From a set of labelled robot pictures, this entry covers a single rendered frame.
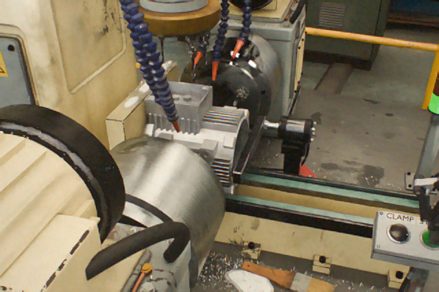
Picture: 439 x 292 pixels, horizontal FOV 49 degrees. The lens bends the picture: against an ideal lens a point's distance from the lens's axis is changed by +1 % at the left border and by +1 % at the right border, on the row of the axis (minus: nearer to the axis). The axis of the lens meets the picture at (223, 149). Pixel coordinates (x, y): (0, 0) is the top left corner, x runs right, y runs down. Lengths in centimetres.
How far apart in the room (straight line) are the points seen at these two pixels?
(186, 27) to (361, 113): 98
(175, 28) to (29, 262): 58
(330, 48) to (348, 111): 244
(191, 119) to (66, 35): 29
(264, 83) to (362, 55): 296
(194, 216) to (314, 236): 40
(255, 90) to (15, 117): 80
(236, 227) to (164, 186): 40
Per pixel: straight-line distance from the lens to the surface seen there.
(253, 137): 110
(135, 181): 74
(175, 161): 79
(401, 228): 83
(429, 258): 83
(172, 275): 60
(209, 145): 98
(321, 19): 411
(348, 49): 414
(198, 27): 91
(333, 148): 152
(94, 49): 109
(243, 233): 112
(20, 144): 49
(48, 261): 42
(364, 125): 167
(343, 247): 109
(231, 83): 123
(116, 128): 96
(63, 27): 99
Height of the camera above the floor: 160
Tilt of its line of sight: 33 degrees down
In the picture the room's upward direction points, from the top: straight up
